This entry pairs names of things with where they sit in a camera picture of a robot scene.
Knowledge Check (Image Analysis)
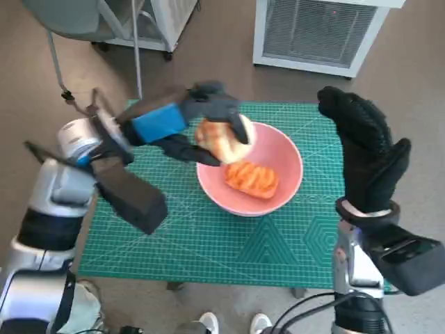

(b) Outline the black left robot hand, blue tape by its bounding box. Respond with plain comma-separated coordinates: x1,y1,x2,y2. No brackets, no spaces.
120,80,252,167

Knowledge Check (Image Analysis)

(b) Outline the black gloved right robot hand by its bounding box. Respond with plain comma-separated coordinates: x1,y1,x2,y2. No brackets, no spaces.
317,86,412,218

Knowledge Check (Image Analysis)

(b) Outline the round toy bread bun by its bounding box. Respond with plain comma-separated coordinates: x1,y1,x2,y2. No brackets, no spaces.
194,115,257,165

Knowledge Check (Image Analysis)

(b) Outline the pink bowl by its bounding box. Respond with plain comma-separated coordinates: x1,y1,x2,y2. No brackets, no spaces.
196,121,305,218

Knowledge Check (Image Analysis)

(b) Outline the long striped toy bread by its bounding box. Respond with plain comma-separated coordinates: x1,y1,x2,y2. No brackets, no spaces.
224,161,280,200

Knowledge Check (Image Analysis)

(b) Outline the thin metal pole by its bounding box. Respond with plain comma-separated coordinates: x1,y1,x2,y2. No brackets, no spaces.
131,0,143,100

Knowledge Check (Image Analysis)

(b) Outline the white wheeled cabinet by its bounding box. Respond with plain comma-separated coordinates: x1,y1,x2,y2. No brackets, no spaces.
90,0,201,61

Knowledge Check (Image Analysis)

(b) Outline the white cabinet with mesh front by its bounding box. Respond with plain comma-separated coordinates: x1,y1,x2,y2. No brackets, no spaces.
252,0,406,81

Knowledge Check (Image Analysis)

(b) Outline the green cutting mat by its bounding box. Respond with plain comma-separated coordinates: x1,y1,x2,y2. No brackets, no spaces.
76,100,399,294

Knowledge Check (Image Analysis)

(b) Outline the grey chair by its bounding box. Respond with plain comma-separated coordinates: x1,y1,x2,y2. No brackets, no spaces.
22,0,118,102

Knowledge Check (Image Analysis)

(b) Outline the white shoe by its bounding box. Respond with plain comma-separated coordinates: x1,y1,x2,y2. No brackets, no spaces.
198,312,219,334
250,312,273,334

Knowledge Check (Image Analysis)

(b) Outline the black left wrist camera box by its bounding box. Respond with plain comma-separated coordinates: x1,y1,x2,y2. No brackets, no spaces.
92,158,169,236

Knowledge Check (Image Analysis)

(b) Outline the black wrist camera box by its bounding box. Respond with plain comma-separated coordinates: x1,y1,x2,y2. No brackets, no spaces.
364,224,445,296
92,158,169,236

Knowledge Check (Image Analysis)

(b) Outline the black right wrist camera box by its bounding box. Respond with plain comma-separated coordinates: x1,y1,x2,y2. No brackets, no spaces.
364,224,445,296

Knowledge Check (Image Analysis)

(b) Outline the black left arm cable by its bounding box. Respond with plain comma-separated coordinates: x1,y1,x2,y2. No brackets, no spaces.
23,88,112,164

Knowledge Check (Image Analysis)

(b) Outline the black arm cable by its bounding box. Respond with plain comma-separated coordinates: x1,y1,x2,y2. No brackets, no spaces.
23,88,112,164
270,291,396,334

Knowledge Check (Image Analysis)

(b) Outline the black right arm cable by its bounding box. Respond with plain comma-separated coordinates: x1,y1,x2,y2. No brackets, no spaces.
270,291,396,334

